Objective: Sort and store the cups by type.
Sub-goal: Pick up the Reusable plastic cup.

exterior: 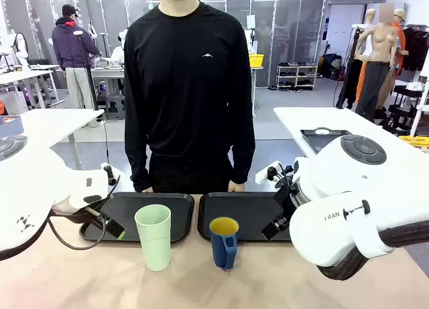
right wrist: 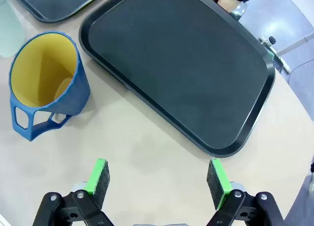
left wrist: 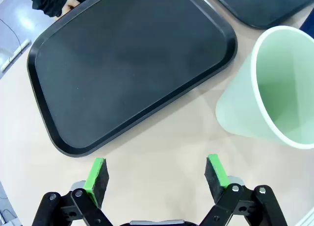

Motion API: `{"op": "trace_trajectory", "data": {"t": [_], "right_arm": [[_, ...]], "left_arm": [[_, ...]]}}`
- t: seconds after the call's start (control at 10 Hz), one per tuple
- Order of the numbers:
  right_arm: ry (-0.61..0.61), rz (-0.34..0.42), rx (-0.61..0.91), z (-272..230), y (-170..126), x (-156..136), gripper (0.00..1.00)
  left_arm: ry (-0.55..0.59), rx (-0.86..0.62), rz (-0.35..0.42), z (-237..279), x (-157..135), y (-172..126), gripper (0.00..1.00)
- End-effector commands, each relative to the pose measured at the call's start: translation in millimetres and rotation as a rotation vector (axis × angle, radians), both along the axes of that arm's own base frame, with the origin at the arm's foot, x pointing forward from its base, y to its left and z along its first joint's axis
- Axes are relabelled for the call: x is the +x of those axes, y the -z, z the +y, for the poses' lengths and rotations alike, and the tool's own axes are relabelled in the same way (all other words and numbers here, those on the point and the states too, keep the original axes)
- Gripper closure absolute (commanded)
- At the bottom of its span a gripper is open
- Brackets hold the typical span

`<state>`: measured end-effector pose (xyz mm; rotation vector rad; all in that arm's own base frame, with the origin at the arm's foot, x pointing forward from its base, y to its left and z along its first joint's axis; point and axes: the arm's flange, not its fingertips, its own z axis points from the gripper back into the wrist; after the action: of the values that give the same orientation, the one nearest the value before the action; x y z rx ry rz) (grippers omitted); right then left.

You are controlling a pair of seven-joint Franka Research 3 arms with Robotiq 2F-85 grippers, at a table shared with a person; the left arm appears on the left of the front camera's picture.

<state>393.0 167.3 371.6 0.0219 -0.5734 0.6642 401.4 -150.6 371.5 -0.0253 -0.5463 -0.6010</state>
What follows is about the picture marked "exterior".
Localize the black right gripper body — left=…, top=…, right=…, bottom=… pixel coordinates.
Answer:
left=273, top=183, right=299, bottom=220

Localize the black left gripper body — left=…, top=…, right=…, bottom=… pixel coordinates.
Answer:
left=72, top=196, right=110, bottom=223

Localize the pale green plastic cup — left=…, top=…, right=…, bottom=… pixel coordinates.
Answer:
left=134, top=204, right=172, bottom=272

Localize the blue mug yellow inside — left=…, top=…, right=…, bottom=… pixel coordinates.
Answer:
left=209, top=217, right=240, bottom=271

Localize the person's left forearm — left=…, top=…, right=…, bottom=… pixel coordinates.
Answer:
left=229, top=131, right=256, bottom=186

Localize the person's right forearm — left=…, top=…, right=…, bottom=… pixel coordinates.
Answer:
left=129, top=131, right=151, bottom=192

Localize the black plastic tray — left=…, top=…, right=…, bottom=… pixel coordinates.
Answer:
left=197, top=192, right=293, bottom=243
left=79, top=192, right=195, bottom=245

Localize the grey step stool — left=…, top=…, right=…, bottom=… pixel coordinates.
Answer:
left=105, top=94, right=127, bottom=121

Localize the blue box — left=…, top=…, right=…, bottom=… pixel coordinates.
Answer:
left=0, top=116, right=24, bottom=139

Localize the wooden shoe rack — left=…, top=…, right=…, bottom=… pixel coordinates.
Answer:
left=275, top=62, right=318, bottom=92

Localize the black tripod pole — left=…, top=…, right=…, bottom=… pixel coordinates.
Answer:
left=77, top=34, right=100, bottom=111

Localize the yellow crate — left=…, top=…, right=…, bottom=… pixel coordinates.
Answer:
left=398, top=135, right=429, bottom=149

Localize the person in black shirt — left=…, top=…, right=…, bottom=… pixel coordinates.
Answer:
left=123, top=0, right=256, bottom=194

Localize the white background desk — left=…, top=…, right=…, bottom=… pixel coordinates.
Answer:
left=0, top=64, right=61, bottom=109

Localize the person in white clothes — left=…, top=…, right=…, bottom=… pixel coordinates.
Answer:
left=110, top=29, right=129, bottom=64

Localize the person in purple jacket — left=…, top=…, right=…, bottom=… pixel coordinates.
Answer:
left=52, top=3, right=101, bottom=111

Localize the bare mannequin with grey trousers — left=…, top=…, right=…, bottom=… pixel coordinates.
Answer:
left=354, top=3, right=403, bottom=121

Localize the mannequin in orange clothes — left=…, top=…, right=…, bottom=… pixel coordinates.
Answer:
left=355, top=9, right=409, bottom=102

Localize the rack of dark clothes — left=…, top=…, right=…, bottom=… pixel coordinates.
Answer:
left=401, top=24, right=429, bottom=72

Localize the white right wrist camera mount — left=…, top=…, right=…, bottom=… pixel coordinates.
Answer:
left=255, top=160, right=294, bottom=189

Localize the dark grey handled tray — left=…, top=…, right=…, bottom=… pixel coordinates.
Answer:
left=300, top=127, right=353, bottom=156

